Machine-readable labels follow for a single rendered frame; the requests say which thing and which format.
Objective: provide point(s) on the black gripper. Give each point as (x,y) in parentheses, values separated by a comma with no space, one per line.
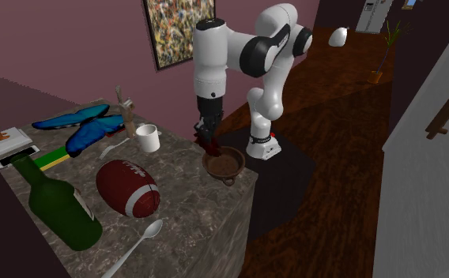
(210,109)

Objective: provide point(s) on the dark red object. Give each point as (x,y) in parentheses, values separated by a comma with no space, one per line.
(211,148)

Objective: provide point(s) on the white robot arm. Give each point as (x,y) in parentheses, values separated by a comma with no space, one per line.
(209,57)

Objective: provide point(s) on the white cup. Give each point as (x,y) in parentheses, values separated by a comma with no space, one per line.
(148,139)

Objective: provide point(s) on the wooden hand figure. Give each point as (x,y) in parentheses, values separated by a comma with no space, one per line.
(128,115)

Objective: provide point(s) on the dark robot stand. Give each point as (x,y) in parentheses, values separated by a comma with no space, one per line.
(282,181)

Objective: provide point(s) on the silver fork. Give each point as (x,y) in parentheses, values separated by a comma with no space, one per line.
(112,148)

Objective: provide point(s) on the brown american football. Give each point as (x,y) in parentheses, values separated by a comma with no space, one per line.
(124,186)

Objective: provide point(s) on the blue butterfly figure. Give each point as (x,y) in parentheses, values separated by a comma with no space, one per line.
(87,132)

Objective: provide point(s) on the silver spoon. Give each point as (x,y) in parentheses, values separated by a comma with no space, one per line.
(147,235)

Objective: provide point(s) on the white egg-shaped object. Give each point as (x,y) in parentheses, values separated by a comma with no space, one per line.
(338,37)

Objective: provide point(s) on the green and yellow book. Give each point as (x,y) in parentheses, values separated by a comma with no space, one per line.
(51,158)

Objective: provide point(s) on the potted green plant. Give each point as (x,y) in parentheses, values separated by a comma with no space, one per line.
(376,75)

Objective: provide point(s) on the green glass bottle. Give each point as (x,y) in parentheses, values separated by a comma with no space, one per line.
(60,210)

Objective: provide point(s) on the grey refrigerator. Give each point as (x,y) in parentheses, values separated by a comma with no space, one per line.
(373,17)

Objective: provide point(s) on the orange figure on white base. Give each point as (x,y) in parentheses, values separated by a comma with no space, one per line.
(6,140)

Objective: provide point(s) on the white smartphone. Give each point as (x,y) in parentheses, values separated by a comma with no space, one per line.
(6,161)

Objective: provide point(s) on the framed abstract wall picture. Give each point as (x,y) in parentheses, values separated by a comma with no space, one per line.
(178,30)

